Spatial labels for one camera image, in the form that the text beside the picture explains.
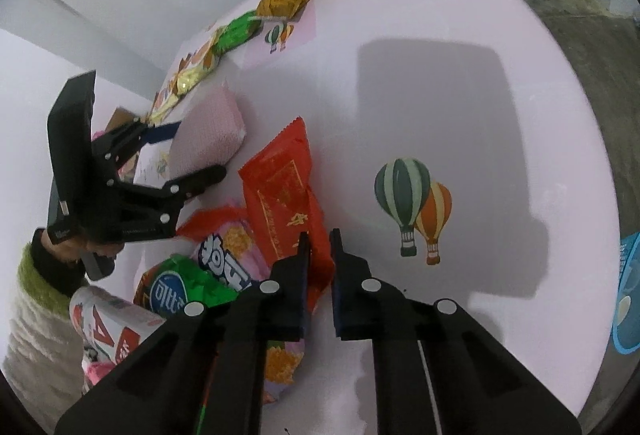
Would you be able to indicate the blue plastic wastebasket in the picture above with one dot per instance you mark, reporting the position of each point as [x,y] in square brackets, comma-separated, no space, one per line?
[627,305]

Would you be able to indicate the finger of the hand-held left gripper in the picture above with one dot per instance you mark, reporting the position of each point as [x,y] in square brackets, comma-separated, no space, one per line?
[170,195]
[160,133]

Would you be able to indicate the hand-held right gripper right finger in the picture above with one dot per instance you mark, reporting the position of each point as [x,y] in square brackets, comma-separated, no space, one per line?
[342,310]

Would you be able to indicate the pink textured packet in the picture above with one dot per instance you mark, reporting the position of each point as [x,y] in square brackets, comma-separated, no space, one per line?
[210,130]

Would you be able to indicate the white paper cup red label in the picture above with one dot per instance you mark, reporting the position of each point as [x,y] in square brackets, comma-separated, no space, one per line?
[115,320]

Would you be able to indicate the orange cookie packet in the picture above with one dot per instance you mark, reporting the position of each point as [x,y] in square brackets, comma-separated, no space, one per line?
[165,102]

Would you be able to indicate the colourful printed snack bag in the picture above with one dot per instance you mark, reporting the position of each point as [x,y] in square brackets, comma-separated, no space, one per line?
[235,235]

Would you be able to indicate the gold cookie packet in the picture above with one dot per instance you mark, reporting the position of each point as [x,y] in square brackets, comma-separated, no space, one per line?
[197,65]

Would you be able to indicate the person's left hand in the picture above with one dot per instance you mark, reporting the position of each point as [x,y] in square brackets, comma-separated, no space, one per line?
[70,251]

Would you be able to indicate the red snack packet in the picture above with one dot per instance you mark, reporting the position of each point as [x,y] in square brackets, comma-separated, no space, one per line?
[280,195]

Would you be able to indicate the pink printed tablecloth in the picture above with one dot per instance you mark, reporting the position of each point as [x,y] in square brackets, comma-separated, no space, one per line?
[450,90]

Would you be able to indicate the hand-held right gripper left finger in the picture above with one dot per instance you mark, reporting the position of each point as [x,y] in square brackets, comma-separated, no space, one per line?
[295,287]

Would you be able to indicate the green chip bag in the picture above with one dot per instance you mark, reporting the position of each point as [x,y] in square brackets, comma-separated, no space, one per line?
[175,285]

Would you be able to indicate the green snack packet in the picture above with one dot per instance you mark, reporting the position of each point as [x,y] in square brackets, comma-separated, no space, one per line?
[237,30]

